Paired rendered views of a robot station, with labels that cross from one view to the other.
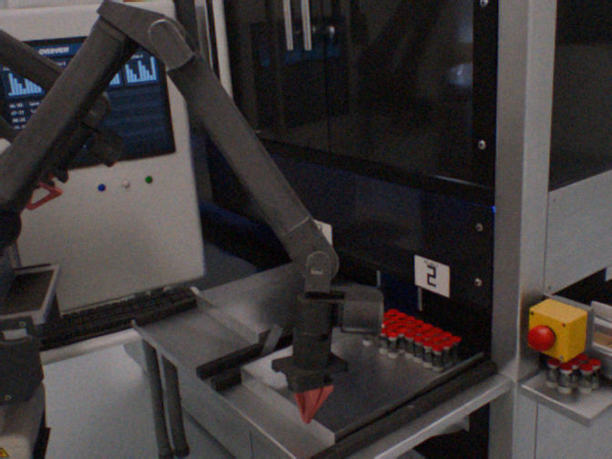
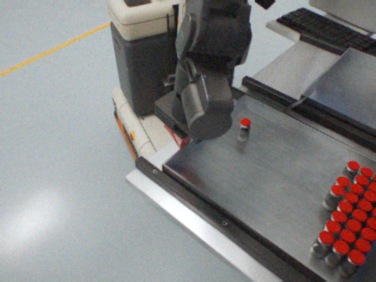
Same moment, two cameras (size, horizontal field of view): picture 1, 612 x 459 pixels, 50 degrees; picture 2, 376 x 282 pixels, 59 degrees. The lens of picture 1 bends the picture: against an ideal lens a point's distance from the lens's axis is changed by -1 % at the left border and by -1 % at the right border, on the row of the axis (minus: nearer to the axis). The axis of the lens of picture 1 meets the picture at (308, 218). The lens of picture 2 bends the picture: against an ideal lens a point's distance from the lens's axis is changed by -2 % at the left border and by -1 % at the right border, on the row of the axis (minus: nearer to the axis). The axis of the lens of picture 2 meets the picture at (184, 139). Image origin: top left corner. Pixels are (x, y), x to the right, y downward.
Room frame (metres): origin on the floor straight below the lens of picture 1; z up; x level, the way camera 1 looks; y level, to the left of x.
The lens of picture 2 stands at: (0.77, -0.39, 1.37)
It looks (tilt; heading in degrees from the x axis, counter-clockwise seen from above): 46 degrees down; 78
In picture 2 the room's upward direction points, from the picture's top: straight up
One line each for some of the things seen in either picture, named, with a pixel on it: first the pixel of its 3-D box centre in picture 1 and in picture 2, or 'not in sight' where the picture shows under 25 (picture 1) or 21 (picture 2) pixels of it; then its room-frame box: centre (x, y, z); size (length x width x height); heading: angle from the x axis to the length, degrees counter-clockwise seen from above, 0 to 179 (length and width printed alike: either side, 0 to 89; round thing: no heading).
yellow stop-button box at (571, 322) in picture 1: (559, 328); not in sight; (0.94, -0.39, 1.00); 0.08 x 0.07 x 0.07; 126
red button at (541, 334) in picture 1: (542, 337); not in sight; (0.91, -0.35, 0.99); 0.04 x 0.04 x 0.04; 36
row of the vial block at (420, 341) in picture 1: (405, 342); (343, 209); (1.09, -0.17, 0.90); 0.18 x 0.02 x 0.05; 36
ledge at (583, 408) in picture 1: (577, 389); not in sight; (0.95, -0.43, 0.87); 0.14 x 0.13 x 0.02; 126
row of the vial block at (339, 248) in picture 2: (414, 339); (357, 217); (1.10, -0.18, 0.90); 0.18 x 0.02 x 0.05; 36
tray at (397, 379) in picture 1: (362, 368); (282, 176); (1.02, -0.08, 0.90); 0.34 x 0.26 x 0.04; 126
